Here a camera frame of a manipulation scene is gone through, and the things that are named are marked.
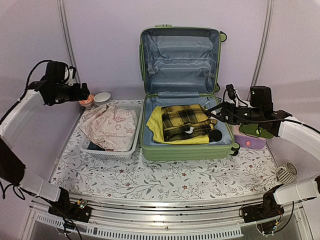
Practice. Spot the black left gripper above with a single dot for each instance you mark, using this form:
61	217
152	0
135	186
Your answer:
77	95

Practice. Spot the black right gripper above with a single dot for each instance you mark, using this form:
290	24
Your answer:
227	107

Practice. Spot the black round object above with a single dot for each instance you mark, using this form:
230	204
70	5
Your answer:
215	135

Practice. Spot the black mesh garment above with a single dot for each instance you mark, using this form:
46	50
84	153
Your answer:
184	122

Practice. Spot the white green purple drawer box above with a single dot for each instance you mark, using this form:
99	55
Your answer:
251	136

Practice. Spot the cream patterned garment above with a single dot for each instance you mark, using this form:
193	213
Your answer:
110	127

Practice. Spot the dark blue garment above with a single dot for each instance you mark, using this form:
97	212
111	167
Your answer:
94	147

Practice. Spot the yellow garment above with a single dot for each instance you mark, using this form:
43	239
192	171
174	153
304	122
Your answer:
155	125

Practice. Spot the green hard-shell suitcase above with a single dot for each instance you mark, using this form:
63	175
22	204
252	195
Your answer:
180	66

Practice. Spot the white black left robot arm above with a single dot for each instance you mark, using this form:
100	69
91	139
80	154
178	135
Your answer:
57	86

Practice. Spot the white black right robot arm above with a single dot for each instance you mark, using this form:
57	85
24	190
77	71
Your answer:
280	124

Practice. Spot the red patterned ceramic bowl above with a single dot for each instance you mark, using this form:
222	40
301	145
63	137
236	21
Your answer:
88	103

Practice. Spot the white ceramic bowl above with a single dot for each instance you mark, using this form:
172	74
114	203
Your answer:
102	98

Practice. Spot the floral patterned table cloth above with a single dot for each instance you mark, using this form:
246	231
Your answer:
248	173

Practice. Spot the white perforated plastic basket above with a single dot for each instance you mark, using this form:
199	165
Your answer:
111	155

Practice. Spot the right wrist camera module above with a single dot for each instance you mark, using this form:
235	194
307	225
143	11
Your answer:
233	94

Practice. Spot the right aluminium wall post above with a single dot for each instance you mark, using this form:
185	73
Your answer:
263	43

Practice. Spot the aluminium wall post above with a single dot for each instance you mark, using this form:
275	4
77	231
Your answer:
263	43
62	11

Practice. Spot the left aluminium wall post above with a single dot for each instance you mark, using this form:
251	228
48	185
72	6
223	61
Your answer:
62	11

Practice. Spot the aluminium front rail frame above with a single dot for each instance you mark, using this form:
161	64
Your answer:
130	219

